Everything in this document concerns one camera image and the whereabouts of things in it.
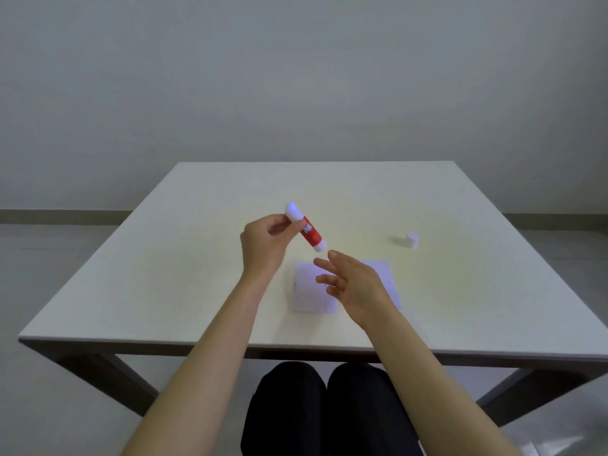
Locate person's left forearm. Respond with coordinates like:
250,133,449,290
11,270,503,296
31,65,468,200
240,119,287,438
121,272,268,456

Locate olive baseboard strip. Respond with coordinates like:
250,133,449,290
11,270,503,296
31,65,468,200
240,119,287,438
0,210,608,231

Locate person's right forearm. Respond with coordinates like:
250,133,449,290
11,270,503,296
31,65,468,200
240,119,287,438
349,308,523,456

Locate white paper sheet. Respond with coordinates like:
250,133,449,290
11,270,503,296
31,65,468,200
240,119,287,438
292,260,402,313

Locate red and white glue stick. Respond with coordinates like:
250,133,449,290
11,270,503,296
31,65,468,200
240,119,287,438
284,201,328,253

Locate person's black trousers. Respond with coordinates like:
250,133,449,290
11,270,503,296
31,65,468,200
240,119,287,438
240,361,424,456

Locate person's right hand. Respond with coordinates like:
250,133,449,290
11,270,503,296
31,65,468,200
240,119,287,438
313,250,396,329

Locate person's left hand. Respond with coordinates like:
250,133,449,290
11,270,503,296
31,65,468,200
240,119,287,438
240,214,307,282

